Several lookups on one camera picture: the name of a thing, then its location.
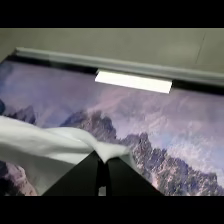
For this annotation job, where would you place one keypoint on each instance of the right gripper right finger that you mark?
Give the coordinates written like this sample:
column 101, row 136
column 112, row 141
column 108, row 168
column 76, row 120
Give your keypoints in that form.
column 128, row 181

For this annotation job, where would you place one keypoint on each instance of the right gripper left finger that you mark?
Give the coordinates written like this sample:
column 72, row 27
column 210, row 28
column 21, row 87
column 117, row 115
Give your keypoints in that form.
column 80, row 181

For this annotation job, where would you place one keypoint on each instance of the white garment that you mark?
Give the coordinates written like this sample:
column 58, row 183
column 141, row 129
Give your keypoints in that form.
column 43, row 146

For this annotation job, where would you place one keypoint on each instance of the silver frame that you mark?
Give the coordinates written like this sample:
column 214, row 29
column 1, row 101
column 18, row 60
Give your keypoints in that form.
column 120, row 65

